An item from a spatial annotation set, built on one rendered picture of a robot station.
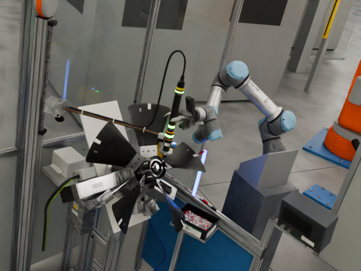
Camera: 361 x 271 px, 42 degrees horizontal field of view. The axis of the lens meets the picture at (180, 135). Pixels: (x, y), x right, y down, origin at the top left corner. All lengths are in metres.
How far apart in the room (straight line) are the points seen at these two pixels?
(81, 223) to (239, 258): 0.93
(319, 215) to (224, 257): 0.76
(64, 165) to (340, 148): 4.05
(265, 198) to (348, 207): 1.29
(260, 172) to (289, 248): 1.55
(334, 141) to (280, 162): 3.32
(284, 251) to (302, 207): 1.82
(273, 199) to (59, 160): 1.30
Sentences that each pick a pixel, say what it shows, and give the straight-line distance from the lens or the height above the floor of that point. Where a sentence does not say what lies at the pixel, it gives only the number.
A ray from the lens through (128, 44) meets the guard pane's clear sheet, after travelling 3.01.
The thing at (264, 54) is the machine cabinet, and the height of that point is 0.76.
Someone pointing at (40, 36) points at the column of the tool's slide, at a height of 1.71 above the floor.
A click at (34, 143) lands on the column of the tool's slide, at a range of 2.70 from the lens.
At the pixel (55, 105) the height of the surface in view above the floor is 1.37.
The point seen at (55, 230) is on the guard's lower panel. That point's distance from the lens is 3.41.
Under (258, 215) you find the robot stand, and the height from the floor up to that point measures 0.86.
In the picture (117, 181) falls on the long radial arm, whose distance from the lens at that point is 2.47.
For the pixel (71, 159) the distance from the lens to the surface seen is 2.85.
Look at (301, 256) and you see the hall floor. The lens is 4.28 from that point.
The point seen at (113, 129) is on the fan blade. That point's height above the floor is 1.40.
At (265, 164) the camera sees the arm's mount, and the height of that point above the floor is 1.18.
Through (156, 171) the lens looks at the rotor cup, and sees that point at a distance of 2.41.
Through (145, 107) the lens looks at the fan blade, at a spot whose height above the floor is 1.43.
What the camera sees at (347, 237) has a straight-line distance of 4.15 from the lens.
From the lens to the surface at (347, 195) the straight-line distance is 4.02.
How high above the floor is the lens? 2.45
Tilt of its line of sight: 26 degrees down
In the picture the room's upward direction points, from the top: 13 degrees clockwise
